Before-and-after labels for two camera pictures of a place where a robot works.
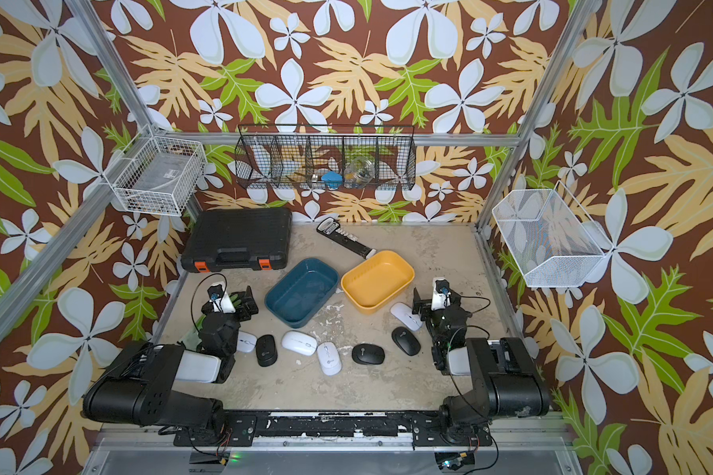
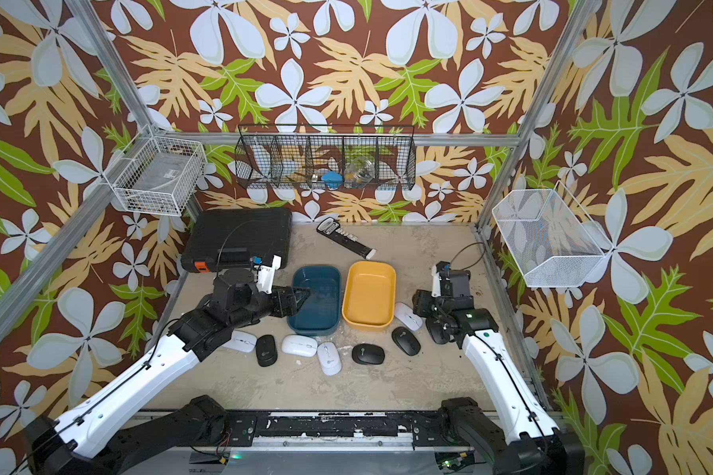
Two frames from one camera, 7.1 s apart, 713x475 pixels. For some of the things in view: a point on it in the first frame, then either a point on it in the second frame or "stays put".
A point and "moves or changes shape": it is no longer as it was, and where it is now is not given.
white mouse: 404,314 stays put
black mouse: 406,340 stays put
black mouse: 266,352 stays put
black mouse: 368,354 stays put
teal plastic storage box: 299,290 moves or changes shape
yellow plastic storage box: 377,281 moves or changes shape
